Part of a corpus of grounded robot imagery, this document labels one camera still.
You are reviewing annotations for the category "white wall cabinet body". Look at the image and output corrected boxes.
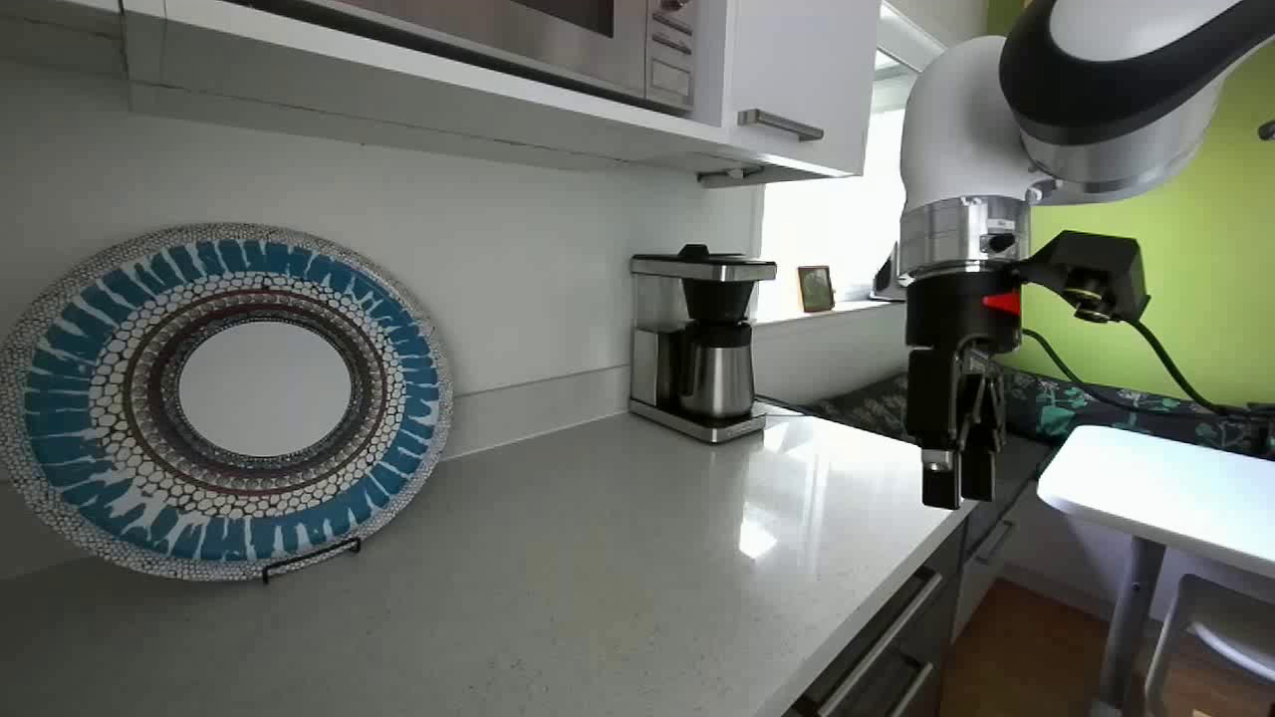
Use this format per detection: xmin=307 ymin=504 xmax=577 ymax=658
xmin=0 ymin=0 xmax=857 ymax=186

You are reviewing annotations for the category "stainless steel microwave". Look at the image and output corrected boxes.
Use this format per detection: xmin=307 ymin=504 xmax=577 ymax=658
xmin=226 ymin=0 xmax=702 ymax=125

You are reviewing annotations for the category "blue white decorative plate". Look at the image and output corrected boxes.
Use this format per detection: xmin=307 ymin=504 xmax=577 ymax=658
xmin=0 ymin=220 xmax=459 ymax=585

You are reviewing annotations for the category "white chair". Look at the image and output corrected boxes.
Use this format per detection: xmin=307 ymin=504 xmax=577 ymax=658
xmin=1135 ymin=569 xmax=1275 ymax=717

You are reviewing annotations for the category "small picture frame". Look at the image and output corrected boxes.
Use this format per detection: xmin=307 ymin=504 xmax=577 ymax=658
xmin=792 ymin=263 xmax=841 ymax=318

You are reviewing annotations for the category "black wire plate stand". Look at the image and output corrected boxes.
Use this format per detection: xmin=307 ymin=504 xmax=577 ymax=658
xmin=255 ymin=532 xmax=367 ymax=591

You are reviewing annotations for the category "dark patterned cushion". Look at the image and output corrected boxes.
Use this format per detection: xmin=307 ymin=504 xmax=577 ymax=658
xmin=809 ymin=371 xmax=915 ymax=439

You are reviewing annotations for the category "green patterned bench cushion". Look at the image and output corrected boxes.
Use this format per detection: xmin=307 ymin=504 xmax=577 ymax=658
xmin=998 ymin=362 xmax=1275 ymax=464

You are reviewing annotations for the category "long silver drawer handle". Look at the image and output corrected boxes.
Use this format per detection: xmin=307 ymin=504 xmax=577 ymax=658
xmin=807 ymin=569 xmax=949 ymax=717

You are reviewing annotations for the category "thin black camera cable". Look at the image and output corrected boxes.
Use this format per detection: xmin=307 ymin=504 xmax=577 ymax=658
xmin=1015 ymin=313 xmax=1275 ymax=423

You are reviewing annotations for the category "short silver drawer handle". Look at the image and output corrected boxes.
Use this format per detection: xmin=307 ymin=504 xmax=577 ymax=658
xmin=884 ymin=658 xmax=942 ymax=717

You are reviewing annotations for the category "steel coffee carafe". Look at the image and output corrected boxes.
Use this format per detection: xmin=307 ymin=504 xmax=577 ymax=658
xmin=659 ymin=318 xmax=761 ymax=432

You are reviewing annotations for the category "long silver door handle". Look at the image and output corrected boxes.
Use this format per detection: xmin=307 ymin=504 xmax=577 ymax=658
xmin=732 ymin=105 xmax=829 ymax=149

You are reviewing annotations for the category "dark drawer cabinet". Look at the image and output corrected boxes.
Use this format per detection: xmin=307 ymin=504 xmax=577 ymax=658
xmin=785 ymin=506 xmax=984 ymax=717

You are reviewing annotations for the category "white dining table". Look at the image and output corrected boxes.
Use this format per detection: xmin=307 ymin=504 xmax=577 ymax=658
xmin=1031 ymin=423 xmax=1275 ymax=717

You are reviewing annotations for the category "white bench drawer handle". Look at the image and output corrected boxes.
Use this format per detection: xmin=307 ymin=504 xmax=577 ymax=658
xmin=973 ymin=514 xmax=1015 ymax=569

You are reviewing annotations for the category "white cabinet door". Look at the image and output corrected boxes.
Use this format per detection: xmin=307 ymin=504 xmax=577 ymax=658
xmin=722 ymin=0 xmax=884 ymax=178

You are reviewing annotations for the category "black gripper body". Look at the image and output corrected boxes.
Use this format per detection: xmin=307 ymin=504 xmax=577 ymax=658
xmin=906 ymin=266 xmax=1030 ymax=455

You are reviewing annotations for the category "black silver coffee maker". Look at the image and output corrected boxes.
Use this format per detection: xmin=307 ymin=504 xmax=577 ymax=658
xmin=626 ymin=241 xmax=781 ymax=452

